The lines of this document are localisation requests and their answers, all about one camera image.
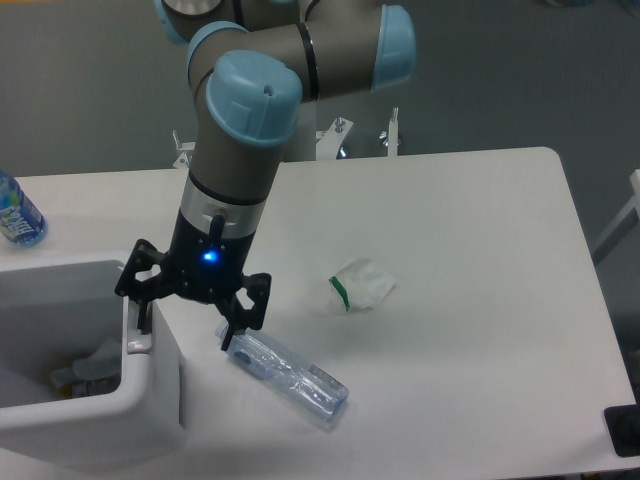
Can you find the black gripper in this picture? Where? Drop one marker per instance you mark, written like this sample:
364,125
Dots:
204,269

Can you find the white push-lid trash can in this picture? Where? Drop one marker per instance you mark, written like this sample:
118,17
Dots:
55,310

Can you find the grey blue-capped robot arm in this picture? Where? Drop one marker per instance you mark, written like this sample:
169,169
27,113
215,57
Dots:
250,66

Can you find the trash inside can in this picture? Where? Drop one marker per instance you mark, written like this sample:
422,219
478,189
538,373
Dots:
96,374

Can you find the empty clear plastic bottle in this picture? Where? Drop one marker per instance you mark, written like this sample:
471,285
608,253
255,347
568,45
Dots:
297,379

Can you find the crumpled white paper cup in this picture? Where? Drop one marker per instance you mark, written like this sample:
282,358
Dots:
360,284

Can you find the blue labelled water bottle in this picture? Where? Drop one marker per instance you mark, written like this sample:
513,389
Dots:
22,223

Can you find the black clamp at table edge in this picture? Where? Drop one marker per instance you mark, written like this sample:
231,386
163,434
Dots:
623,426

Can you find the white metal base frame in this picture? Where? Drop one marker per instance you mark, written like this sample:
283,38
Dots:
334,143

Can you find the white frame at right edge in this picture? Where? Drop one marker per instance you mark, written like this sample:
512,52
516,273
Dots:
621,224

